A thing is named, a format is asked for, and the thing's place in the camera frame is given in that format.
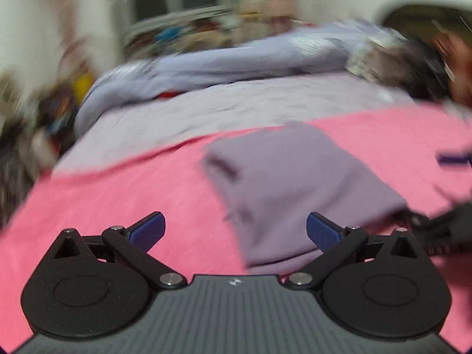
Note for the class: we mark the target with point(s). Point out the lilac patterned bed sheet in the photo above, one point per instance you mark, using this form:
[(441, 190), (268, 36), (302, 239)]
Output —
[(126, 132)]

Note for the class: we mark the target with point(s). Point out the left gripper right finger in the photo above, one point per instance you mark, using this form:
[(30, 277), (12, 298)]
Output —
[(338, 246)]

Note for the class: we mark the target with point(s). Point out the dark bed headboard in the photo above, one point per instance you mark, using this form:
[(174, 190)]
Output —
[(428, 21)]

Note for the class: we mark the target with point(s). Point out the purple fleece sweater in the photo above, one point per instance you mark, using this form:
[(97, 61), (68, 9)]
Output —
[(271, 180)]

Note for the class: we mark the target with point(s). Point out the colourful toy box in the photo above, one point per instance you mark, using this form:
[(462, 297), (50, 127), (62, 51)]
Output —
[(57, 110)]

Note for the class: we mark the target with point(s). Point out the lavender blue duvet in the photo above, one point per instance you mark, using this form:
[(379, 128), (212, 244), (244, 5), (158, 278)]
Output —
[(303, 50)]

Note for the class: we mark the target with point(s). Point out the pink fleece blanket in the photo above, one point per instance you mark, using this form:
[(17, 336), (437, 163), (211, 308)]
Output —
[(399, 145)]

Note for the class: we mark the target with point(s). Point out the red plaid shirt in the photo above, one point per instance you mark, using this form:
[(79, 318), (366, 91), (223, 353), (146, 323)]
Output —
[(457, 56)]

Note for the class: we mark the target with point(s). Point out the black and beige jacket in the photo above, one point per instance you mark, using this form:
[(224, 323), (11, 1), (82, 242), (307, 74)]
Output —
[(406, 63)]

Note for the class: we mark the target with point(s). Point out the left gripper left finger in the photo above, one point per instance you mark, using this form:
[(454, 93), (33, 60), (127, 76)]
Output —
[(131, 246)]

